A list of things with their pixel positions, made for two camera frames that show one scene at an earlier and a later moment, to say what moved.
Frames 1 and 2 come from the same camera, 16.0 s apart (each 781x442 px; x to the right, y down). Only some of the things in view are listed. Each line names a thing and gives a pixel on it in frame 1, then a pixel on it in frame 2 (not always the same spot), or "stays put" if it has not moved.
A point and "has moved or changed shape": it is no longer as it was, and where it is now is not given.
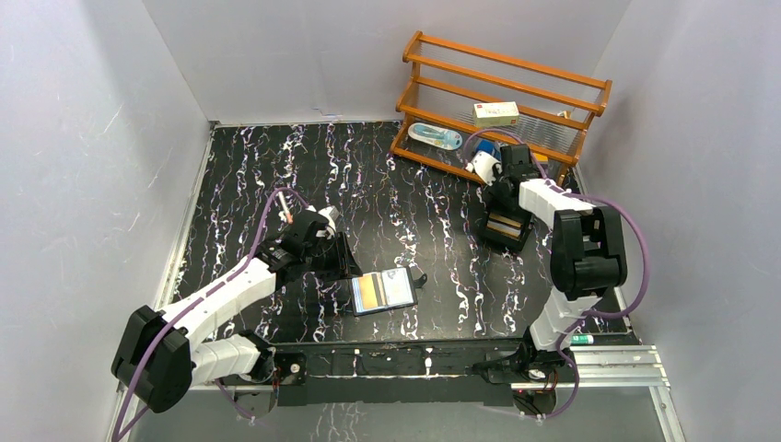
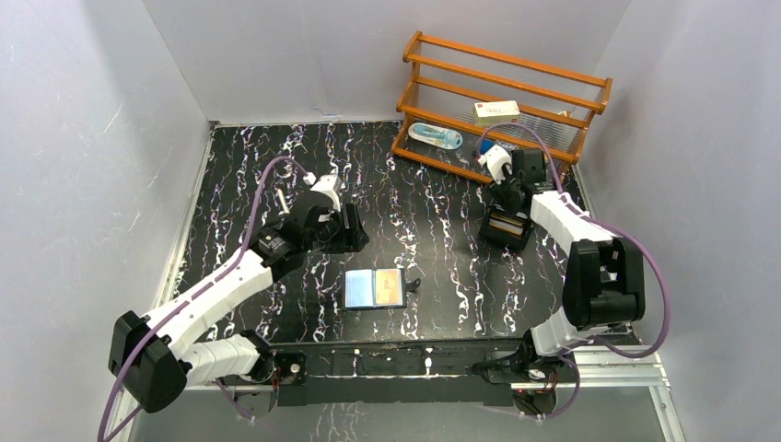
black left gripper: (341, 261) to (351, 226)
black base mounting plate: (456, 373) stays put
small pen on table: (285, 206) stays put
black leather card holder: (385, 289) has moved or changed shape
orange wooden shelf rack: (462, 103) stays put
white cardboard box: (496, 114) stays put
